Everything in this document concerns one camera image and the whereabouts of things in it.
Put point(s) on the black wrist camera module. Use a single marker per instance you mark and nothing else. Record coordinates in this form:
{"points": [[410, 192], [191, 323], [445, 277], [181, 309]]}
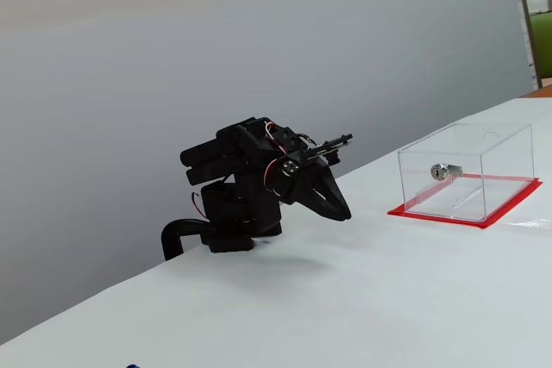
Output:
{"points": [[330, 144]]}

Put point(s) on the red tape rectangle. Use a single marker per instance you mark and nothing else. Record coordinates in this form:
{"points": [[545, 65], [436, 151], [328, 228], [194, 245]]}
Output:
{"points": [[509, 208]]}

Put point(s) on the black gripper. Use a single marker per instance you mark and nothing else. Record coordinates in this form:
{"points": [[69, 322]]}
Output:
{"points": [[309, 184]]}

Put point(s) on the grey metal shelf post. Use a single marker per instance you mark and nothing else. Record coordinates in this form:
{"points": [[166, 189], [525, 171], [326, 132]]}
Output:
{"points": [[528, 19]]}

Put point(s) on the silver lock cylinder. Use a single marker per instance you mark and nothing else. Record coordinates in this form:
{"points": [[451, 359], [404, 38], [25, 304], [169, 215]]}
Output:
{"points": [[440, 171]]}

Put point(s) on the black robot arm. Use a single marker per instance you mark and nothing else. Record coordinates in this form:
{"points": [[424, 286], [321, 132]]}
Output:
{"points": [[241, 213]]}

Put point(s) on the black table clamp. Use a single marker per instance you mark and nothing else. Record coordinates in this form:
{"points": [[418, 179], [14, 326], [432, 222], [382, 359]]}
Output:
{"points": [[170, 234]]}

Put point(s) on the transparent plastic box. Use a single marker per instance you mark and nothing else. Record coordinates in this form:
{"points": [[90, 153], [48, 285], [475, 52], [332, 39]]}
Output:
{"points": [[496, 157]]}

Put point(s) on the green panel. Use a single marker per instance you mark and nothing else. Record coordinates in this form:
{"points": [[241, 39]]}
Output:
{"points": [[542, 45]]}

